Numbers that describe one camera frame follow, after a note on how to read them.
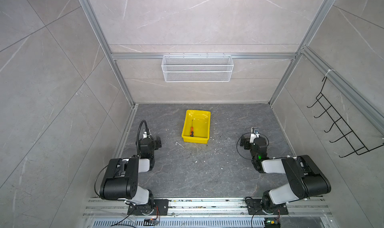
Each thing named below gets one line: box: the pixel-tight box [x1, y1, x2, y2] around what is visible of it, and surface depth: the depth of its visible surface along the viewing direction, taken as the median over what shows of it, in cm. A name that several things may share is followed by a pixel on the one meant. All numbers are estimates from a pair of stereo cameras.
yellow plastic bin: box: [181, 109, 211, 144], surface depth 104 cm
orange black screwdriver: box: [190, 119, 194, 137], surface depth 103 cm
